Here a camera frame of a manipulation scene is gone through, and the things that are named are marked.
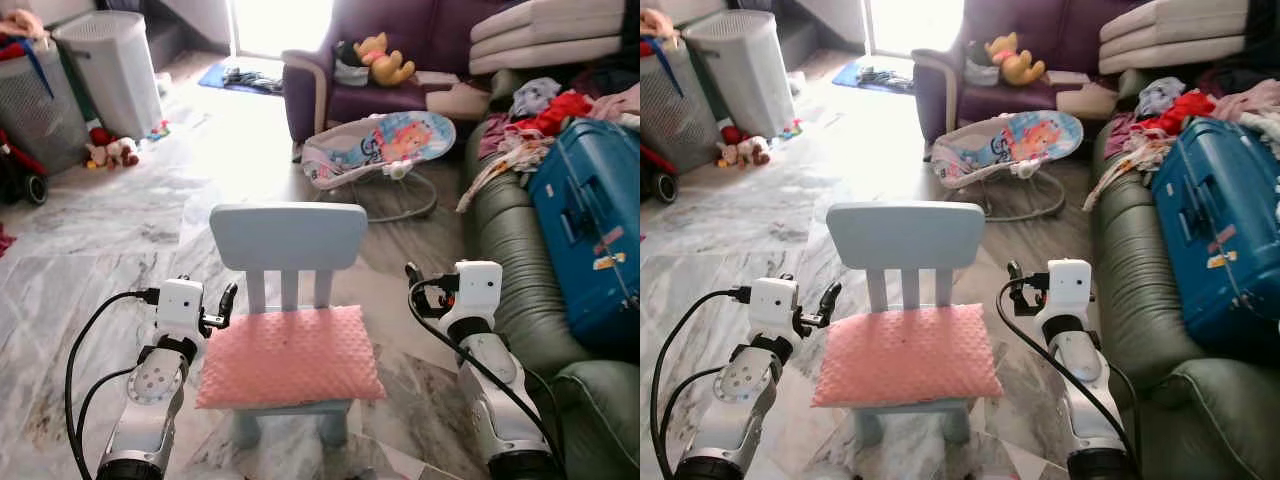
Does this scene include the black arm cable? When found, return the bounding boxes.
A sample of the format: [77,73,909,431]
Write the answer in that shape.
[64,288,161,480]
[661,365,732,471]
[405,280,567,473]
[650,287,752,480]
[996,278,1142,473]
[74,365,142,471]

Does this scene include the light blue child chair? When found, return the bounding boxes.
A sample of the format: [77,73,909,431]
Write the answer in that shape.
[826,202,988,450]
[209,203,370,450]

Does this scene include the stacked beige cushions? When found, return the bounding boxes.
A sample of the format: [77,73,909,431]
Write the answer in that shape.
[1097,0,1257,77]
[469,0,627,77]

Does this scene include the dark clothes heap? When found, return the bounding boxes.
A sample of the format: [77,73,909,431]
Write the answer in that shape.
[857,65,914,92]
[221,67,285,94]

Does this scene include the red garment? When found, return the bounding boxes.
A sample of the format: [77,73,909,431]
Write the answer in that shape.
[1139,89,1219,137]
[514,90,597,137]

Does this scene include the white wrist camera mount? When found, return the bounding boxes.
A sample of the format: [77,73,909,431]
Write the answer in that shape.
[454,261,504,320]
[1046,259,1092,320]
[747,278,799,338]
[154,279,207,338]

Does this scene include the white floral cloth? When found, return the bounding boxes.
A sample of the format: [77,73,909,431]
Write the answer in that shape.
[1082,134,1167,212]
[456,134,552,214]

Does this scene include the beige pink seat cushion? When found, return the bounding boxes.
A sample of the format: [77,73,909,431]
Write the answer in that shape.
[414,69,492,122]
[1044,69,1120,122]

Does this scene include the red black stroller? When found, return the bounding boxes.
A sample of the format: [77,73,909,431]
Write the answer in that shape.
[640,143,680,205]
[0,128,50,207]

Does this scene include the grey mesh laundry basket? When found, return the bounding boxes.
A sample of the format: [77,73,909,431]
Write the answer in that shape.
[640,40,724,174]
[0,40,92,177]

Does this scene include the green leather sofa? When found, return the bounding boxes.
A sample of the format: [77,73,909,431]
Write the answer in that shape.
[1085,118,1280,480]
[461,115,641,480]

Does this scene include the white perforated laundry bin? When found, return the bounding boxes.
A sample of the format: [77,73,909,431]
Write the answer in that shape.
[51,10,165,142]
[682,8,797,140]

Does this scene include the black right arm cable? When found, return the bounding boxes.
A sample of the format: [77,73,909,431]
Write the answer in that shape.
[996,278,1142,473]
[405,280,567,473]

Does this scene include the grey blue garment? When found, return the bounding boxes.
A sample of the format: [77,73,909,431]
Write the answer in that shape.
[1136,75,1187,119]
[509,76,564,119]

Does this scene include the pink garment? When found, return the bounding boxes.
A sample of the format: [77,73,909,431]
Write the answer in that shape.
[1209,77,1280,127]
[589,82,641,123]

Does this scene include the purple sofa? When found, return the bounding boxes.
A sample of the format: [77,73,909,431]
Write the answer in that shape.
[911,0,1280,147]
[281,0,641,147]

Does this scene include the blue hard suitcase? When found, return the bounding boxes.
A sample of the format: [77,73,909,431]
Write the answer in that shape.
[527,117,641,353]
[1150,115,1280,348]

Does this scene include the printed baby bouncer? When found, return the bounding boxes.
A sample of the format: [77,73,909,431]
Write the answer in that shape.
[300,110,458,224]
[929,109,1086,224]

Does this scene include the pink dotted pillow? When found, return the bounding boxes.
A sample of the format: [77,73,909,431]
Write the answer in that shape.
[812,304,1004,409]
[195,305,387,410]

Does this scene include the red and white plush toy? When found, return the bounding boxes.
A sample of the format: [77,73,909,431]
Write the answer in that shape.
[83,127,142,170]
[714,125,773,169]

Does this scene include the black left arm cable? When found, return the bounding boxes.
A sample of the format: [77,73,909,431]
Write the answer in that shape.
[661,365,732,471]
[64,288,161,480]
[650,287,752,480]
[74,365,142,471]

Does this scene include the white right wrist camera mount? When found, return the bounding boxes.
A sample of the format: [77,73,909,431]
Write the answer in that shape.
[1046,259,1092,320]
[454,261,504,320]

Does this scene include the yellow bear plush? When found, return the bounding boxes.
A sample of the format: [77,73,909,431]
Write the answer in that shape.
[984,31,1048,88]
[354,32,417,89]

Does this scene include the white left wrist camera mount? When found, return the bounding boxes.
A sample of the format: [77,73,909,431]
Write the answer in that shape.
[154,279,207,338]
[747,278,799,338]

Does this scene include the blue floor mat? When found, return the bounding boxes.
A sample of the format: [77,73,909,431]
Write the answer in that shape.
[196,61,287,97]
[831,59,917,95]

